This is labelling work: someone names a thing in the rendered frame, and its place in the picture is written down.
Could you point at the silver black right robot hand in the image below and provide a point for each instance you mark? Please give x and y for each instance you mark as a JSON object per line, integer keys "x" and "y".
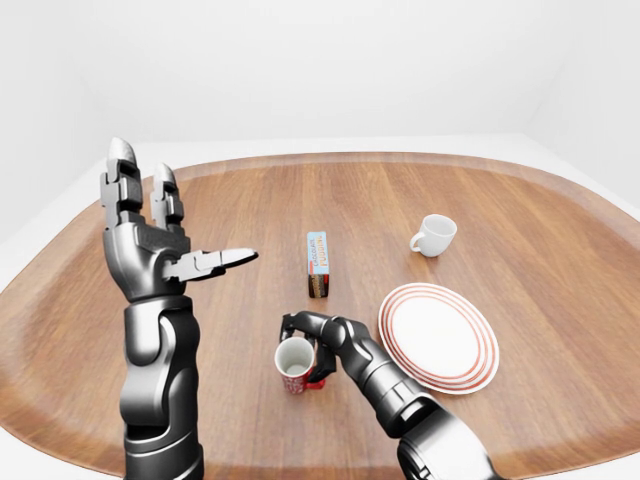
{"x": 332, "y": 336}

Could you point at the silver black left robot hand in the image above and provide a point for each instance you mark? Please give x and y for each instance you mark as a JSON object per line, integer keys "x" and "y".
{"x": 131, "y": 250}

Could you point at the red printed mug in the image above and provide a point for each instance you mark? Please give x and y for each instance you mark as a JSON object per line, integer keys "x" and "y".
{"x": 295, "y": 365}

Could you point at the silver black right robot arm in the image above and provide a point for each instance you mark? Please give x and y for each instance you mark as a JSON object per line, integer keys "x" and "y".
{"x": 425, "y": 420}

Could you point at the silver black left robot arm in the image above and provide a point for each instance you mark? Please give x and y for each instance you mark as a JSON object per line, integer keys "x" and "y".
{"x": 160, "y": 390}

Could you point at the white plate with red rings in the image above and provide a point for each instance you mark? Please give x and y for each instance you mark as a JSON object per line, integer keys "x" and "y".
{"x": 439, "y": 338}

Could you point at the white mug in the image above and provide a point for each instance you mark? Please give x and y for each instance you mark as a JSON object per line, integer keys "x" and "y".
{"x": 435, "y": 235}

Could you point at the blue chocolate pudding box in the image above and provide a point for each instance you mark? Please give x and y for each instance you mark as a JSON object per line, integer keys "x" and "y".
{"x": 317, "y": 265}

